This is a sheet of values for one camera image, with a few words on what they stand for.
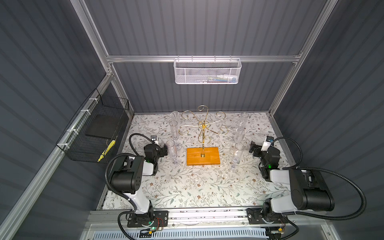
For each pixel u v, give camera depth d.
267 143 0.80
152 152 0.75
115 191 0.47
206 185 0.85
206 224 0.73
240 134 0.97
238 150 1.02
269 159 0.71
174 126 0.85
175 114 0.95
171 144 1.06
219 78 0.91
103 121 0.76
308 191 0.45
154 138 0.85
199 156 0.94
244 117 1.18
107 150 0.68
